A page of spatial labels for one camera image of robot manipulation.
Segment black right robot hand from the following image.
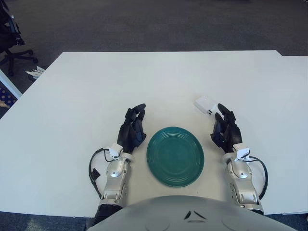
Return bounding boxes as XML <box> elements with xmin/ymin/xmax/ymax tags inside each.
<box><xmin>210</xmin><ymin>103</ymin><xmax>243</xmax><ymax>154</ymax></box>

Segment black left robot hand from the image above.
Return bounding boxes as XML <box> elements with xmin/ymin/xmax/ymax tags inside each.
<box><xmin>117</xmin><ymin>103</ymin><xmax>147</xmax><ymax>155</ymax></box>

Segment green ribbed plate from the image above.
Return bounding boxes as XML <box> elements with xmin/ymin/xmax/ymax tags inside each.
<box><xmin>146</xmin><ymin>126</ymin><xmax>205</xmax><ymax>188</ymax></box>

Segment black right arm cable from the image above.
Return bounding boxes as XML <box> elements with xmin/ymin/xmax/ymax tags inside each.
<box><xmin>247</xmin><ymin>156</ymin><xmax>269</xmax><ymax>202</ymax></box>

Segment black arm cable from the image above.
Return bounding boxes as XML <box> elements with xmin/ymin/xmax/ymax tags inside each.
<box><xmin>88</xmin><ymin>148</ymin><xmax>121</xmax><ymax>199</ymax></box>
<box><xmin>247</xmin><ymin>156</ymin><xmax>269</xmax><ymax>202</ymax></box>

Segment white charger block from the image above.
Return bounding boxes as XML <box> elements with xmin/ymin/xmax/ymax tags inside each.
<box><xmin>193</xmin><ymin>96</ymin><xmax>217</xmax><ymax>116</ymax></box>

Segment white furniture frame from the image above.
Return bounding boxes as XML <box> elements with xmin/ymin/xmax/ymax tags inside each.
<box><xmin>0</xmin><ymin>69</ymin><xmax>22</xmax><ymax>99</ymax></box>

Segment blue dotted box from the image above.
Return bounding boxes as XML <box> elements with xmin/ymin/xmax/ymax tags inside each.
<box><xmin>0</xmin><ymin>80</ymin><xmax>19</xmax><ymax>108</ymax></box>

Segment white paper leaflets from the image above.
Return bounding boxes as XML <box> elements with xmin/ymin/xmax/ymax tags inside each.
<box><xmin>25</xmin><ymin>66</ymin><xmax>45</xmax><ymax>79</ymax></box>

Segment grey robot torso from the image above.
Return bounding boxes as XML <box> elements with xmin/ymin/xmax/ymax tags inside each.
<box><xmin>86</xmin><ymin>195</ymin><xmax>308</xmax><ymax>231</ymax></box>

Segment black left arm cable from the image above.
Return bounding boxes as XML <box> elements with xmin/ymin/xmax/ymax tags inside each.
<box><xmin>88</xmin><ymin>148</ymin><xmax>121</xmax><ymax>199</ymax></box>

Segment black office chair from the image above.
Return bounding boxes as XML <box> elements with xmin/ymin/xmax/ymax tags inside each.
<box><xmin>0</xmin><ymin>0</ymin><xmax>39</xmax><ymax>77</ymax></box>

